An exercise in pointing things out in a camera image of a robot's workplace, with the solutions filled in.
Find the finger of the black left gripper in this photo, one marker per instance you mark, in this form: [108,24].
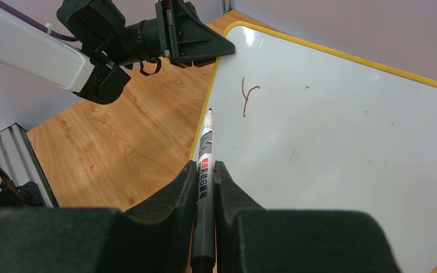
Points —
[192,42]

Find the aluminium corner frame post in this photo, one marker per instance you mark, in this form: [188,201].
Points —
[226,5]

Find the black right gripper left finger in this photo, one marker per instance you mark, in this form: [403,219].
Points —
[153,236]

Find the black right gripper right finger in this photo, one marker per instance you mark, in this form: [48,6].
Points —
[251,238]

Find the white marker pen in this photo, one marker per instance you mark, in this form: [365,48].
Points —
[203,257]

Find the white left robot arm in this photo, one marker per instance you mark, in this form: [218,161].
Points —
[93,61]

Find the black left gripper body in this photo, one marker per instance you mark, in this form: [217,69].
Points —
[165,20]

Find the yellow framed whiteboard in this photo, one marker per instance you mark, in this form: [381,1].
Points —
[303,126]

